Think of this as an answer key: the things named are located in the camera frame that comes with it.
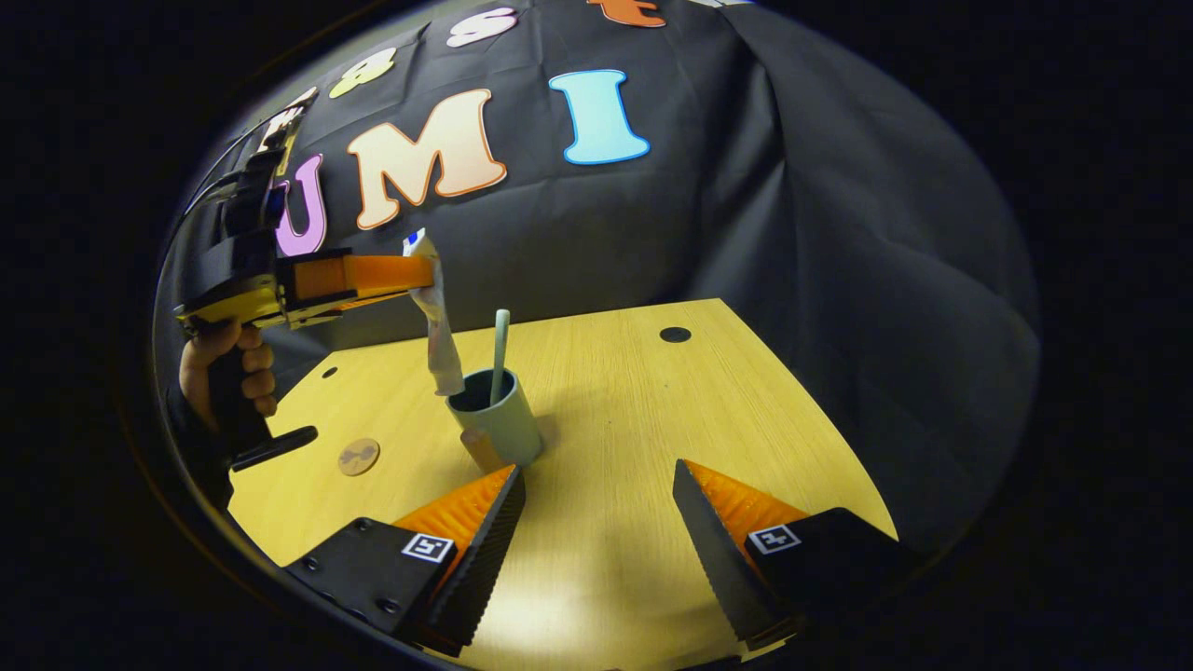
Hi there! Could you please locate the round cork coaster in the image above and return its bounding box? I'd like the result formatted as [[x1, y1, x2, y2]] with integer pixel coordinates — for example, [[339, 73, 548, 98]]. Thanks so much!
[[337, 438, 381, 477]]

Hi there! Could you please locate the white toothpaste tube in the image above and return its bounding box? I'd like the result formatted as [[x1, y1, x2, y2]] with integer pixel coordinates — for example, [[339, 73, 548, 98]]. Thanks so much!
[[403, 229, 465, 397]]

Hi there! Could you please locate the black backdrop cloth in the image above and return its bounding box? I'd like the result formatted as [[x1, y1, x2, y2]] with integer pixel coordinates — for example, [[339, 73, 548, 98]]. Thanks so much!
[[154, 0, 1040, 560]]

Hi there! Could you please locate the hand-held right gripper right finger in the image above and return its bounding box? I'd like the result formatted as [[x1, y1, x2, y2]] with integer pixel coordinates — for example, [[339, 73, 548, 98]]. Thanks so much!
[[673, 459, 919, 651]]

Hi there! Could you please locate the pale green cup wooden handle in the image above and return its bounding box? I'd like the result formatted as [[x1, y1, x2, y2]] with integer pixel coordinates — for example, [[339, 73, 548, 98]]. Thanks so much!
[[446, 367, 544, 473]]

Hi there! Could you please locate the wooden desktop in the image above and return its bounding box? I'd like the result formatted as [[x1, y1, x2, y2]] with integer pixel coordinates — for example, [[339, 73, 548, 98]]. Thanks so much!
[[228, 298, 898, 671]]

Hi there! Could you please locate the pale green toothbrush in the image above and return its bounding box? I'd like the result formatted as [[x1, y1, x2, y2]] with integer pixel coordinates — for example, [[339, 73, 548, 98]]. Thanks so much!
[[490, 309, 512, 406]]

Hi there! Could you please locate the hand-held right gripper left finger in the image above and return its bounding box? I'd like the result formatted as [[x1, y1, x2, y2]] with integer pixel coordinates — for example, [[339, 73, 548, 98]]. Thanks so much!
[[284, 464, 526, 656]]

